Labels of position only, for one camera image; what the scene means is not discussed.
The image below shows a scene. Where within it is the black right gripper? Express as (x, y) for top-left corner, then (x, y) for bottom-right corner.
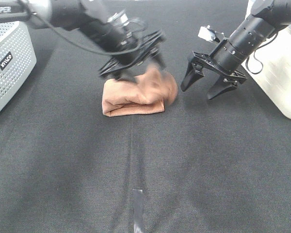
(180, 51), (247, 100)

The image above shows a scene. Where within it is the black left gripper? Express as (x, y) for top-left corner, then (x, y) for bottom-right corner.
(98, 30), (166, 83)

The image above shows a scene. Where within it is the brown terry towel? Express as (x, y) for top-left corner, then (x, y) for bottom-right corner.
(102, 65), (178, 117)

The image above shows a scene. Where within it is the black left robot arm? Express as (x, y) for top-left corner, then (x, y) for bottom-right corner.
(0, 0), (165, 81)

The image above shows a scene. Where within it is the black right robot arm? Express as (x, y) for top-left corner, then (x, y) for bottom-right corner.
(180, 0), (291, 100)

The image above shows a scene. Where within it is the white woven-pattern storage bin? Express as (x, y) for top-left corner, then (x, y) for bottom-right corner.
(241, 0), (291, 121)

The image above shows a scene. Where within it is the grey perforated plastic basket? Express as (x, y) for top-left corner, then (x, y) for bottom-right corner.
(0, 21), (36, 111)

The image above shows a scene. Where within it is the black Vilco basket label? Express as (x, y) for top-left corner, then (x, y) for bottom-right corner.
(0, 51), (13, 71)

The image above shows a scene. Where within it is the grey tape strip front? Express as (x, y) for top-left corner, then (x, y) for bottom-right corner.
(133, 189), (145, 233)

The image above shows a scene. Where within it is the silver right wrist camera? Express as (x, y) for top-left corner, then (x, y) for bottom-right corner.
(197, 25), (225, 44)

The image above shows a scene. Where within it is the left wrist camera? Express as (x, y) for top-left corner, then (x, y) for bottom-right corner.
(107, 10), (133, 38)

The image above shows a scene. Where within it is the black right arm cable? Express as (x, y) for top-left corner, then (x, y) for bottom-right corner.
(244, 31), (278, 75)

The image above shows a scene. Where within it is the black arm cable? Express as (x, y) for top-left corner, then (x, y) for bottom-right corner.
(16, 0), (148, 58)
(244, 31), (278, 75)

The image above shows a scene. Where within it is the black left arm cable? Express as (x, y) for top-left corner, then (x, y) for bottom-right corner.
(16, 0), (148, 58)

